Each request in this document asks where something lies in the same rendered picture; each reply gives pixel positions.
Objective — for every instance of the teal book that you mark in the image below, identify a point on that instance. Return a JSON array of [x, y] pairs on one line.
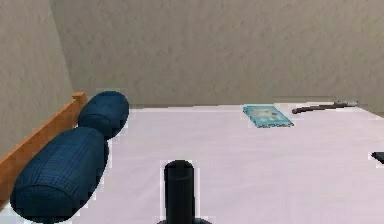
[[268, 116]]

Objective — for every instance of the black upright cylinder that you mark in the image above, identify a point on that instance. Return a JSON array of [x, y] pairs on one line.
[[179, 190]]

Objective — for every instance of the white bed with wooden headboard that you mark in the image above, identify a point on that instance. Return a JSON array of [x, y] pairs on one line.
[[253, 166]]

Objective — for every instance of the dark blue pillow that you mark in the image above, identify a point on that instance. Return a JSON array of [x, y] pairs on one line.
[[60, 173], [105, 111]]

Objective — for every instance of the small black flat object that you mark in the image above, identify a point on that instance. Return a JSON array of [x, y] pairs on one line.
[[379, 157]]

